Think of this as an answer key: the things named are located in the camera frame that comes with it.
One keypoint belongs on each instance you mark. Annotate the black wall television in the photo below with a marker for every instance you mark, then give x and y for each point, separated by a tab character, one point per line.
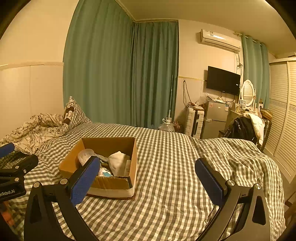
222	80

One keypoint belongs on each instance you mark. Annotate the thin metal pole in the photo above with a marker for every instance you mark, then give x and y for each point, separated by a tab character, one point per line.
171	97

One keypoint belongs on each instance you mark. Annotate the white air conditioner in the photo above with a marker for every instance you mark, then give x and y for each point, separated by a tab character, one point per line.
219	40

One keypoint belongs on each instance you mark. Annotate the narrow teal curtain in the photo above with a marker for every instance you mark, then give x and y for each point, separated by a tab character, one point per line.
254	69

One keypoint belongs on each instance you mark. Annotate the light grey cloth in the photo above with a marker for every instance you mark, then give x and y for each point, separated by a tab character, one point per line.
118	162

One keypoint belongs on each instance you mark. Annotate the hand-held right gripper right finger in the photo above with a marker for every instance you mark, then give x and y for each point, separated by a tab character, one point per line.
209	183

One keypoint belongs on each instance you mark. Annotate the long green curtain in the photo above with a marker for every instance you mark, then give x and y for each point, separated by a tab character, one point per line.
157	74
97	69

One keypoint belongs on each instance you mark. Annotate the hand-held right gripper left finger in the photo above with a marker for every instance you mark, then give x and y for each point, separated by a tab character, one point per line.
85	183

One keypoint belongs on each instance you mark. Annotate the black bag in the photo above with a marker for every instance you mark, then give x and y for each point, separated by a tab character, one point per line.
240	129

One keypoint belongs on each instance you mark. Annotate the white tube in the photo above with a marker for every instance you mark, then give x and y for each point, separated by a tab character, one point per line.
127	167

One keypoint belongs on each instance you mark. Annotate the brown cardboard box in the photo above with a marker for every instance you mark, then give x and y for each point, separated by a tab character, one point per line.
111	185

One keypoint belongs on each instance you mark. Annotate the cream dressing table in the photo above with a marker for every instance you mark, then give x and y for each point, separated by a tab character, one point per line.
232	118

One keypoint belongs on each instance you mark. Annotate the cream louvered wardrobe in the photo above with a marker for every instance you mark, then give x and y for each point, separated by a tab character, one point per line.
284	111

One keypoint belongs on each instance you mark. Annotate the white suitcase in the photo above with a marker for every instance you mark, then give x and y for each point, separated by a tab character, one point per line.
194	122

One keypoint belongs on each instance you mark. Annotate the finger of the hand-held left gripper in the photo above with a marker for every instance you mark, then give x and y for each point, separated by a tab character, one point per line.
23	163
7	149

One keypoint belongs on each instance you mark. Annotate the checkered floral pillow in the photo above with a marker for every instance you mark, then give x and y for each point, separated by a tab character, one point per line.
76	113

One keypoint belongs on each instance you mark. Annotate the clear water jug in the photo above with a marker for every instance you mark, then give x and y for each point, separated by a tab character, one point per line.
167	127

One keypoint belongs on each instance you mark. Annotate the white oval mirror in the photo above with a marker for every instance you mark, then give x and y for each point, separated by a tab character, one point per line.
247	92

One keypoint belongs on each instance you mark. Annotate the white jacket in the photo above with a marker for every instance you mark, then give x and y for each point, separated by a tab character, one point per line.
257	125

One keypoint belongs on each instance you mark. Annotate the crushed clear plastic bottle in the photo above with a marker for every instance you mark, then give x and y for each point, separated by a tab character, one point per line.
84	155

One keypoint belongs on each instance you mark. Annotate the white and blue packet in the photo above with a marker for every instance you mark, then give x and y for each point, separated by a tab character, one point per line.
105	172

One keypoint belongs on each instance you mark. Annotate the silver mini fridge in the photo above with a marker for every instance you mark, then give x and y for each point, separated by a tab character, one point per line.
215	120

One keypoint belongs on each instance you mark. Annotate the dark patterned bag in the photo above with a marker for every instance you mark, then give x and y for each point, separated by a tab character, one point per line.
179	127

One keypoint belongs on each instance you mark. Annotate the floral duvet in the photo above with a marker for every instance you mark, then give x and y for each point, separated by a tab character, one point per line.
34	129

